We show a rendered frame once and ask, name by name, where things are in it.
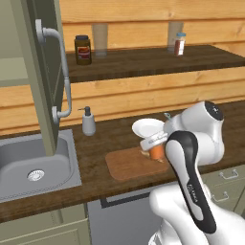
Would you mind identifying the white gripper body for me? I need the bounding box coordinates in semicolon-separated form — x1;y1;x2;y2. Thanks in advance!
140;139;167;152

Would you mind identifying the olive base cupboard door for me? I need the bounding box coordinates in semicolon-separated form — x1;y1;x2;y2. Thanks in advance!
0;203;93;245

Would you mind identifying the olive wall cabinet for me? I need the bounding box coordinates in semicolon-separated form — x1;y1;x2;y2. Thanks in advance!
0;0;33;88

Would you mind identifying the grey steel sink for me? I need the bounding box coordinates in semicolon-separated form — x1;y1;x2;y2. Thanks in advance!
0;128;83;204

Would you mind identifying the brown wooden cutting board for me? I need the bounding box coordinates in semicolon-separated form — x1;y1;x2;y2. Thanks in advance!
104;145;172;183

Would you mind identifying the white plate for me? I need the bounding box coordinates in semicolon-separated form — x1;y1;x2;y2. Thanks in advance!
131;118;167;140

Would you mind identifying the spice bottle with blue lid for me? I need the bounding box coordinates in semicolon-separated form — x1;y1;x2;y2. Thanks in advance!
173;32;188;57

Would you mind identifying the grey soap dispenser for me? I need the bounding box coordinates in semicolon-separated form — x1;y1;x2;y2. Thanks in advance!
78;105;97;138

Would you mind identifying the olive cabinet door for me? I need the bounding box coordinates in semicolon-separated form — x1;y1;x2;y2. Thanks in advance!
10;0;69;158

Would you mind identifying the grey dishwasher front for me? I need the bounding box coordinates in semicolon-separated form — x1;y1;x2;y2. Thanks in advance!
86;186;167;245

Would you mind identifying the grey drawer handle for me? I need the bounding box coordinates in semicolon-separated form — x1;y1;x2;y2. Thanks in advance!
218;168;240;181
212;190;231;203

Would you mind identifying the orange rounded pastry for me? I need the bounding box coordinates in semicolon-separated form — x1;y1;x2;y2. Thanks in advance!
149;145;166;162

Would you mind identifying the dark wooden cabinet shelf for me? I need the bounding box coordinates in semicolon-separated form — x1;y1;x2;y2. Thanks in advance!
65;44;245;85

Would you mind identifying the dark jar with red label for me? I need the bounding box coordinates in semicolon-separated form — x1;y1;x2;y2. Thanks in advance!
74;34;94;67

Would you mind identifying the clear drinking glass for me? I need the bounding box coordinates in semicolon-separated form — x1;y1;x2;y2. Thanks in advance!
91;22;109;59
167;21;185;54

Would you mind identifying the olive drawer front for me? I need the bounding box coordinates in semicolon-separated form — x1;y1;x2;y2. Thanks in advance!
209;183;245;214
200;164;245;189

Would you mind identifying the grey cabinet door handle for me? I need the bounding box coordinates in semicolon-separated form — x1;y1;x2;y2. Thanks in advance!
34;18;73;125

